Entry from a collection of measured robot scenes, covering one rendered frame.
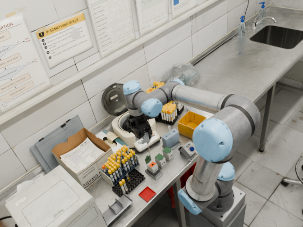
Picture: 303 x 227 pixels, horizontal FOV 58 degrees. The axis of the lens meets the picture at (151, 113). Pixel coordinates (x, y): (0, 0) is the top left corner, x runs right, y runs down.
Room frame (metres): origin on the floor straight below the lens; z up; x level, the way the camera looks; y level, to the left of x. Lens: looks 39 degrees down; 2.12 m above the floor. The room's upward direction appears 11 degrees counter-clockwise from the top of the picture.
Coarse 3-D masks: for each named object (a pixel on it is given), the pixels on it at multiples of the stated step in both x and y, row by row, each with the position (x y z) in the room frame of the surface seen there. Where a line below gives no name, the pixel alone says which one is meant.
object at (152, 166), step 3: (150, 162) 1.00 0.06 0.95; (153, 162) 1.00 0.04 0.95; (147, 165) 0.99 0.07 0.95; (150, 165) 0.98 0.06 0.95; (153, 165) 0.98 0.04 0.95; (156, 165) 0.98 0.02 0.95; (150, 168) 0.97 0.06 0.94; (153, 168) 0.96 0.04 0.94; (156, 168) 0.98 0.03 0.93; (153, 171) 0.96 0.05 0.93
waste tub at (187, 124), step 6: (186, 114) 1.32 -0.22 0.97; (192, 114) 1.33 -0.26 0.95; (198, 114) 1.30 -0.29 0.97; (180, 120) 1.28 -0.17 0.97; (186, 120) 1.32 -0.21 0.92; (192, 120) 1.33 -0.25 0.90; (198, 120) 1.30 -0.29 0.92; (180, 126) 1.25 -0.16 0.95; (186, 126) 1.21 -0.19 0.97; (192, 126) 1.30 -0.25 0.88; (180, 132) 1.25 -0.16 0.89; (186, 132) 1.22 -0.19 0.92; (192, 132) 1.18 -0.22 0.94; (192, 138) 1.19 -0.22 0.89
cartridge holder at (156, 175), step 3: (147, 168) 1.00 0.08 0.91; (159, 168) 0.98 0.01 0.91; (147, 171) 0.99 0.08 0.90; (150, 171) 0.98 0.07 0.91; (156, 171) 0.97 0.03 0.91; (159, 171) 0.98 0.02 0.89; (150, 174) 0.97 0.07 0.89; (153, 174) 0.95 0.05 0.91; (156, 174) 0.96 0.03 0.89; (159, 174) 0.96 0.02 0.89; (153, 177) 0.95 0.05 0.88; (156, 177) 0.94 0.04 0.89
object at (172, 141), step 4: (168, 132) 1.19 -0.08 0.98; (172, 132) 1.18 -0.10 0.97; (176, 132) 1.17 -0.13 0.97; (164, 136) 1.16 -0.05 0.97; (168, 136) 1.15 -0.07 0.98; (172, 136) 1.16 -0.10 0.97; (176, 136) 1.17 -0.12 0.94; (164, 140) 1.14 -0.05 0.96; (168, 140) 1.14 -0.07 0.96; (172, 140) 1.15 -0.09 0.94; (176, 140) 1.17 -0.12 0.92; (164, 144) 1.15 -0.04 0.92; (168, 144) 1.14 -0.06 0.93; (172, 144) 1.15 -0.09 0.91; (176, 144) 1.16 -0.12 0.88; (180, 144) 1.16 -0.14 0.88; (164, 148) 1.16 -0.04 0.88; (172, 148) 1.14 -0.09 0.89
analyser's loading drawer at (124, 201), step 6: (120, 198) 0.84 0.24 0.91; (126, 198) 0.83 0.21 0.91; (114, 204) 0.81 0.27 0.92; (120, 204) 0.79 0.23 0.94; (126, 204) 0.79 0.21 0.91; (108, 210) 0.78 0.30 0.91; (114, 210) 0.75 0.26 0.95; (120, 210) 0.76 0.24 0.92; (108, 216) 0.75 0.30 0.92; (114, 216) 0.74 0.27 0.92; (108, 222) 0.72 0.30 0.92
